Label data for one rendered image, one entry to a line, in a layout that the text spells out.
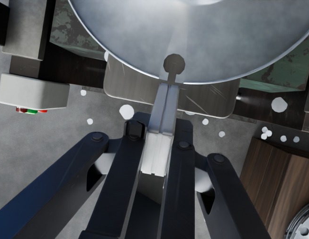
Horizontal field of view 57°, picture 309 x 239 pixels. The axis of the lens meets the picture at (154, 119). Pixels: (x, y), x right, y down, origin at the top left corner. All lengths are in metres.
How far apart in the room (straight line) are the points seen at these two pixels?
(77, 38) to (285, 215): 0.65
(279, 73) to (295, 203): 0.45
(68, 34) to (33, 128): 0.77
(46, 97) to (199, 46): 0.30
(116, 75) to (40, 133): 0.91
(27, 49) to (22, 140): 0.77
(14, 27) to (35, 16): 0.04
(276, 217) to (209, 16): 0.63
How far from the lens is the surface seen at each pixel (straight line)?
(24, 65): 0.52
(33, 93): 0.50
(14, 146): 1.25
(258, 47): 0.32
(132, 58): 0.30
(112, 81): 0.31
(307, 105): 0.50
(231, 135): 1.11
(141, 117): 0.18
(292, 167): 0.81
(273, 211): 0.83
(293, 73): 0.47
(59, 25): 0.48
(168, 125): 0.16
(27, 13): 0.51
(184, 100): 0.30
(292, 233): 0.83
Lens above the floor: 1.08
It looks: 85 degrees down
